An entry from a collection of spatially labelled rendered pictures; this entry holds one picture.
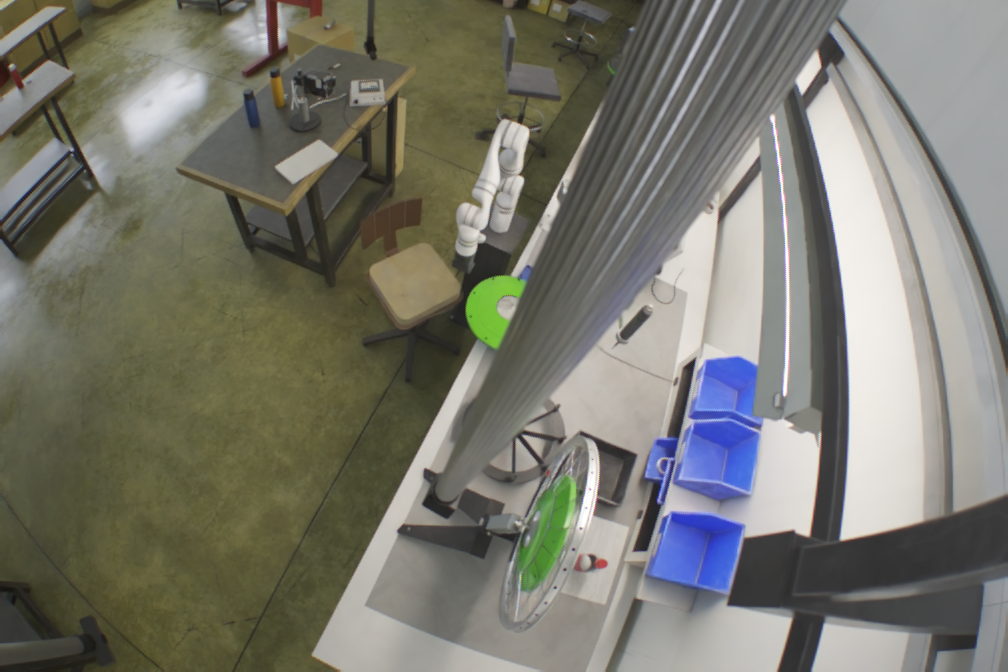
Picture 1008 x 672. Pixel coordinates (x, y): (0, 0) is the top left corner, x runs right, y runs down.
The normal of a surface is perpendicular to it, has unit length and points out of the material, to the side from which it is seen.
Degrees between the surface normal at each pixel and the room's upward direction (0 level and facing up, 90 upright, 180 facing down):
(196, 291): 0
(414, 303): 0
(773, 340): 35
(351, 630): 0
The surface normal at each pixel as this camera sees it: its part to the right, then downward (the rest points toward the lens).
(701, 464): 0.19, -0.51
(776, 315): -0.36, -0.67
